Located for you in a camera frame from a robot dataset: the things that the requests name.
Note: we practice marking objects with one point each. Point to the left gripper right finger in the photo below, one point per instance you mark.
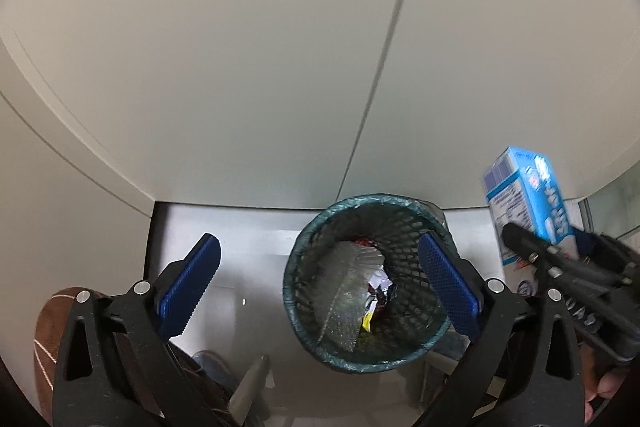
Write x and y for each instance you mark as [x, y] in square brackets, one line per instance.
[522, 366]

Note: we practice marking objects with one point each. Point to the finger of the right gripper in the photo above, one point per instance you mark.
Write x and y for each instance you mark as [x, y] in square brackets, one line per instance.
[545, 256]
[598, 248]

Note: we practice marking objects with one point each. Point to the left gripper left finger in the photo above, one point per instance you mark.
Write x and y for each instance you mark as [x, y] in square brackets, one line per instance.
[116, 363]

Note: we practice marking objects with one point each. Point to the blue white milk carton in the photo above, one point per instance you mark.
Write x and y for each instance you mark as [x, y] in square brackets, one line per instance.
[521, 188]

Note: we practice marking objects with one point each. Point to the red mesh net bag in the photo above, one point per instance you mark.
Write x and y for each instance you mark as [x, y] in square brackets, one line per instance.
[362, 241]

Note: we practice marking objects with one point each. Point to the yellow snack wrapper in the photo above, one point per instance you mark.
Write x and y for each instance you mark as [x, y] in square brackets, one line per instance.
[374, 304]

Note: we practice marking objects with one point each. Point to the clear bubble wrap sheet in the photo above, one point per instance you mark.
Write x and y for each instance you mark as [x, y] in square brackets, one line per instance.
[341, 293]

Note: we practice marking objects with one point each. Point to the dark mesh trash bin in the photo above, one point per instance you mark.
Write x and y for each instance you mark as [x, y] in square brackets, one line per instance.
[412, 321]

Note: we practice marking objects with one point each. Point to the person's right hand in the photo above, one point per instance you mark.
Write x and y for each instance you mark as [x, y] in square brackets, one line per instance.
[604, 387]

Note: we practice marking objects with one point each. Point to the grey slipper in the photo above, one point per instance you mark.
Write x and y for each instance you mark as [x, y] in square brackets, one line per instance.
[215, 377]

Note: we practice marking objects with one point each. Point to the right cabinet door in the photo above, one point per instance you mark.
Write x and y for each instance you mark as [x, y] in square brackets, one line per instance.
[465, 79]

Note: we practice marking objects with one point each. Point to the cabinet door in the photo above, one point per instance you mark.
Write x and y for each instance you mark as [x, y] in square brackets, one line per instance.
[465, 79]
[251, 103]

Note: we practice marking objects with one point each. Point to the left cabinet door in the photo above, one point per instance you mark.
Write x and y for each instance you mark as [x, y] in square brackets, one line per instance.
[251, 103]

